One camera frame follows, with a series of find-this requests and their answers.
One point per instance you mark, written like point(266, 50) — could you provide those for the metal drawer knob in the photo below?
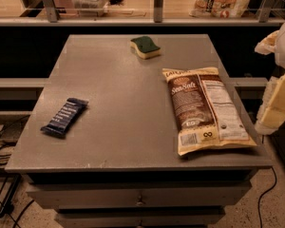
point(140, 202)

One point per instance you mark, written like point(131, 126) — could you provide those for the brown sea salt chip bag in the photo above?
point(205, 113)

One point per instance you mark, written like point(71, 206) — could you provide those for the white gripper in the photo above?
point(273, 116)

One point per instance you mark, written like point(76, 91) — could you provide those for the clear plastic container on shelf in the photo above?
point(91, 8)

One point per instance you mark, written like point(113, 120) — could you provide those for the black power adapter on floor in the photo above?
point(11, 132)

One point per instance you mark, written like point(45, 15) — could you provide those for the printed snack bag on shelf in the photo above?
point(219, 8)

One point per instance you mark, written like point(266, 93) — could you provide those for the dark blue snack bar wrapper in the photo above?
point(62, 121)

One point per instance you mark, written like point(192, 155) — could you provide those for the metal shelf rail frame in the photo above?
point(133, 13)

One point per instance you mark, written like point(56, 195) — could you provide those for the grey drawer cabinet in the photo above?
point(124, 143)

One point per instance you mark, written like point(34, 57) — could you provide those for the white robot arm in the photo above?
point(273, 43)

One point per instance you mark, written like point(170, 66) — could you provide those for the green and yellow sponge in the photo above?
point(145, 47)

